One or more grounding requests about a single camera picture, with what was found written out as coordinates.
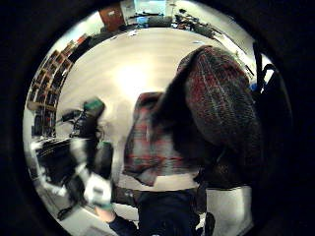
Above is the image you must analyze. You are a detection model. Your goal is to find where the red grey plaid cloth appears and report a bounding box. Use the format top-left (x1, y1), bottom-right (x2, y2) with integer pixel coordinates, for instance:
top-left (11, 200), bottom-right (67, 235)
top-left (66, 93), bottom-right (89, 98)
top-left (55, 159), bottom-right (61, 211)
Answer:
top-left (122, 44), bottom-right (265, 190)

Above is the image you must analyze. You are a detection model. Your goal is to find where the wooden bookshelf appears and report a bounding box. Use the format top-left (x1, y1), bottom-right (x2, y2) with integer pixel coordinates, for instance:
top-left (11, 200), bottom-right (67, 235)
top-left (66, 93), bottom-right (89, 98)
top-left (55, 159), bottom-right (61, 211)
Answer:
top-left (27, 32), bottom-right (90, 139)

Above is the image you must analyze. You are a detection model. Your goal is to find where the black monitor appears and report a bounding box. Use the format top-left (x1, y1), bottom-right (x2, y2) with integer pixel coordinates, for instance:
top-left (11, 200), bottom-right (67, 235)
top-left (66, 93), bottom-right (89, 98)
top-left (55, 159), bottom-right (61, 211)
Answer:
top-left (33, 137), bottom-right (77, 189)

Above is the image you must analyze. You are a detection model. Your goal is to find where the white marker cube left glove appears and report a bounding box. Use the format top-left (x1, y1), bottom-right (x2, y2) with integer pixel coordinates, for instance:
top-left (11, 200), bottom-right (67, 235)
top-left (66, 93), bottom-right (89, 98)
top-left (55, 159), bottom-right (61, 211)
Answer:
top-left (70, 137), bottom-right (113, 207)

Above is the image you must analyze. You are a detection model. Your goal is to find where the cluttered desk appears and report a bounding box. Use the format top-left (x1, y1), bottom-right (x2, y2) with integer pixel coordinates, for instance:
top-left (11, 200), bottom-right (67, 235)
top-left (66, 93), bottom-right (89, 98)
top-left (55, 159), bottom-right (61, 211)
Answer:
top-left (127, 9), bottom-right (224, 39)

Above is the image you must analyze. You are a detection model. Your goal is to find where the brown door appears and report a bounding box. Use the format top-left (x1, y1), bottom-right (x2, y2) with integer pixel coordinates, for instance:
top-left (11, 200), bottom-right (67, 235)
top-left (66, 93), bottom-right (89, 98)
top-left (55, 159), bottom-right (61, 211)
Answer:
top-left (97, 2), bottom-right (126, 32)

